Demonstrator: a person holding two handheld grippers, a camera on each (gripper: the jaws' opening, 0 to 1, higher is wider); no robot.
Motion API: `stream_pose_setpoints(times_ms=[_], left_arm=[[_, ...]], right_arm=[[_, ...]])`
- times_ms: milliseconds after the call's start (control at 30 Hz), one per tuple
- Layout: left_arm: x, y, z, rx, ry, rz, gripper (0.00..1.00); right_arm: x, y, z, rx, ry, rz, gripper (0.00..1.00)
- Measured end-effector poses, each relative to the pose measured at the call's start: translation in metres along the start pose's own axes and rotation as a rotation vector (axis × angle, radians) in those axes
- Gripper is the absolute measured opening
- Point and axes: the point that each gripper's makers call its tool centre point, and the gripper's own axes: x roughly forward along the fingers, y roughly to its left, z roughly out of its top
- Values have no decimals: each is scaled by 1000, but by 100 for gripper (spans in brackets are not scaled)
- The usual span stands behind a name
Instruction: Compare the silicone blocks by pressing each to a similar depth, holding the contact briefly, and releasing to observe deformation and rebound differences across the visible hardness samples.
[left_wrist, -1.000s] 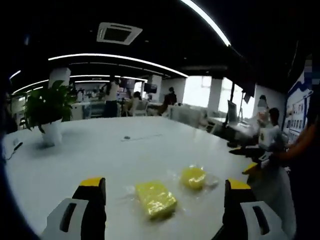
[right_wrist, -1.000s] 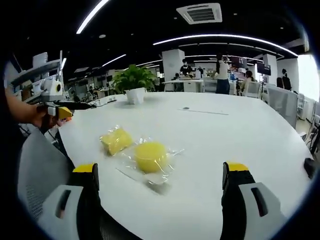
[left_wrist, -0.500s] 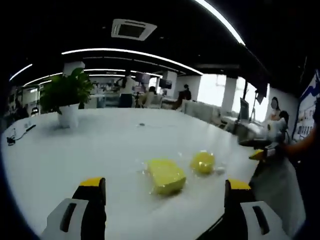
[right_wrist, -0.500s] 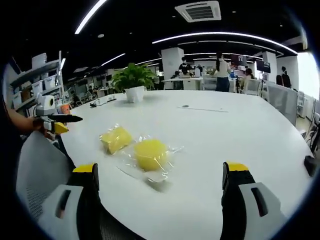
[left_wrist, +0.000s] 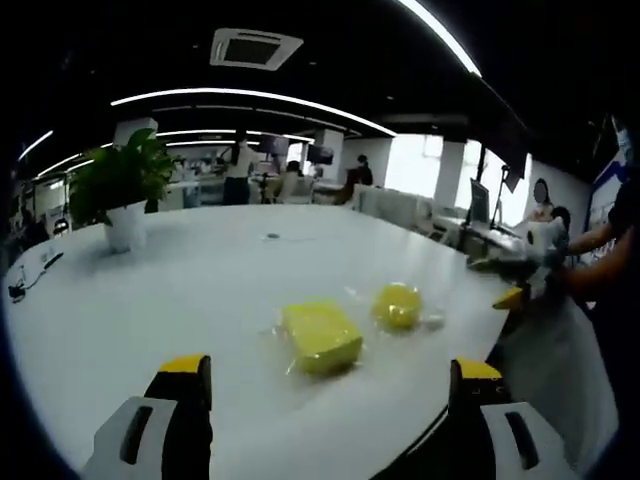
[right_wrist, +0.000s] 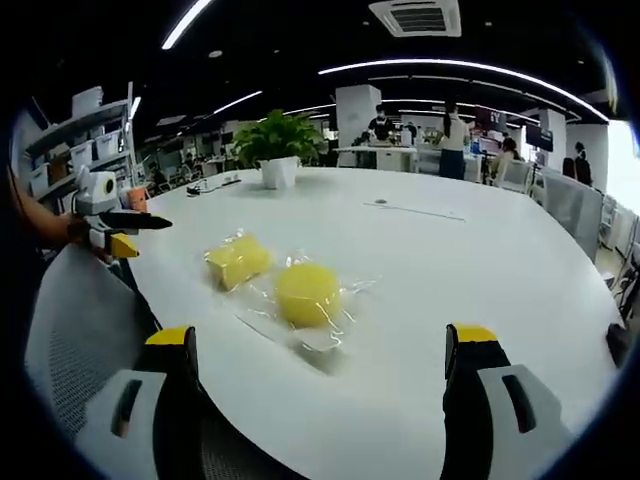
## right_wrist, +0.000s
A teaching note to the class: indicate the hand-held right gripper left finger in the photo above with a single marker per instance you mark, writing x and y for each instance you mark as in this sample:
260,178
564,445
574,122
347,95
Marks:
135,425

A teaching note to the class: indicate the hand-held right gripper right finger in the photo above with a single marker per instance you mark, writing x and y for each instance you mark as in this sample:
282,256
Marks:
495,425

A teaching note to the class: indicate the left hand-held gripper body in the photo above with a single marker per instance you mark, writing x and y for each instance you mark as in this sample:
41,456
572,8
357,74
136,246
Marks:
95,195

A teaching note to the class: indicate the rectangular yellow silicone block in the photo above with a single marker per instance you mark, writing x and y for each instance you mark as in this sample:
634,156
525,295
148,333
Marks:
237,262

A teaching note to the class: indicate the round yellow silicone block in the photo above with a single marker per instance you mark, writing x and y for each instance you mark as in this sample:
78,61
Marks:
307,297

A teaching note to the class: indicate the orange patterned cup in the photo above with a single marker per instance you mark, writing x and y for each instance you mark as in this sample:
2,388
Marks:
136,199

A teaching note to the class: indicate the white storage bin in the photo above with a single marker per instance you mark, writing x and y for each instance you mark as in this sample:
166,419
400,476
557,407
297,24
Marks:
108,144
40,180
87,100
82,152

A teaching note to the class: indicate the metal storage shelf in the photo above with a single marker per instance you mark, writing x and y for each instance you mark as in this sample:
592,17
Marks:
125,125

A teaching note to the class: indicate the grey mesh office chair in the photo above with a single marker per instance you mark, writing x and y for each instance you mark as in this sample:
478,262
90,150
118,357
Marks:
75,325

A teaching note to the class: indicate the black chair armrest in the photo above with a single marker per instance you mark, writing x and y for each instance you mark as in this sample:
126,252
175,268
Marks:
619,345

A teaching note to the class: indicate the green plant in white pot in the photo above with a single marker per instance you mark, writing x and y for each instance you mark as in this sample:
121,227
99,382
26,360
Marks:
279,172

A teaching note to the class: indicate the straight ceiling light strip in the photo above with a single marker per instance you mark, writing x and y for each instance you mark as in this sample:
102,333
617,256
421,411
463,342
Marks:
185,25

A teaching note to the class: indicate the white mesh office chair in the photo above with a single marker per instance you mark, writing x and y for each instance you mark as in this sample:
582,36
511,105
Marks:
572,210

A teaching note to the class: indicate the hanging dark screen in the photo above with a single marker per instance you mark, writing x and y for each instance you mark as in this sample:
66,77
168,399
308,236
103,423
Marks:
540,137
490,119

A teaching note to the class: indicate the ceiling air conditioner unit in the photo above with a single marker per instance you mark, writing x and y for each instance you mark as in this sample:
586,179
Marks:
417,17

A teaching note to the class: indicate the curved ceiling light strip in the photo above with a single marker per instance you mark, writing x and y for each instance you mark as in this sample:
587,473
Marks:
465,64

